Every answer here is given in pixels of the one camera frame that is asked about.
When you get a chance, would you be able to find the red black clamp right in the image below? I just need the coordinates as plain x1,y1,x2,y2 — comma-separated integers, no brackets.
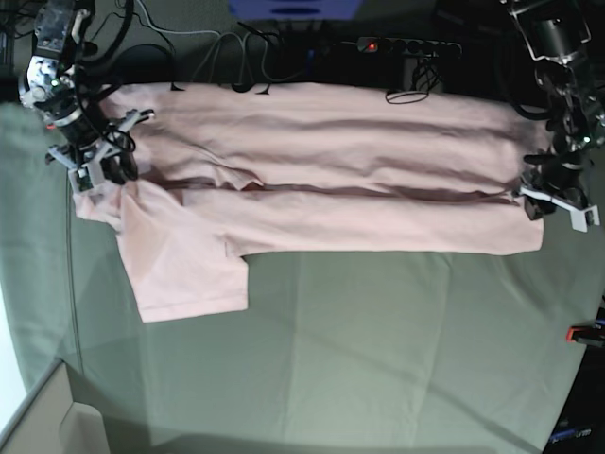
566,306,604,349

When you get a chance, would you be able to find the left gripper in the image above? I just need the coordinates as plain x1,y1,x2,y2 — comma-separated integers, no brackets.
514,152,598,233

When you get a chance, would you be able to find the black power strip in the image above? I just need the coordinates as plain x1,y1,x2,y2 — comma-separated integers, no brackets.
356,37,463,59

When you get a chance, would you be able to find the green table cloth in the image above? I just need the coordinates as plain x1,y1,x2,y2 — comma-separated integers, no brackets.
1,104,604,453

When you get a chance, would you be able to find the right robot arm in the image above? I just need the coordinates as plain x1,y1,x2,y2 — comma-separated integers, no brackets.
19,1,154,194

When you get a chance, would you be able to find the beige plastic bin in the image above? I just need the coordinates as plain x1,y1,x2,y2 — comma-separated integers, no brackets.
1,360,111,454

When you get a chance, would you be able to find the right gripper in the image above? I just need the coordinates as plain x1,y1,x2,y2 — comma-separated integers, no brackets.
45,109,155,194

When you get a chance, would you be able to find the blue box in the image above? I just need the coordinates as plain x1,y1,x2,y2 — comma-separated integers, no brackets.
228,0,362,21

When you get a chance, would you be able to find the white cable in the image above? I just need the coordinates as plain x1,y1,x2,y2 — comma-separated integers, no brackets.
134,0,313,91

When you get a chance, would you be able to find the pink t-shirt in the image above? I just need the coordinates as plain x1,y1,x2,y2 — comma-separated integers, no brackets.
74,83,547,323

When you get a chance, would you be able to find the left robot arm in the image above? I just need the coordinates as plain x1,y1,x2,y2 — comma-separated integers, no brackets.
504,1,604,233

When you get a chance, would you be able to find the black round stool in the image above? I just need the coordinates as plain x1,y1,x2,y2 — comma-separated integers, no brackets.
110,44,176,84

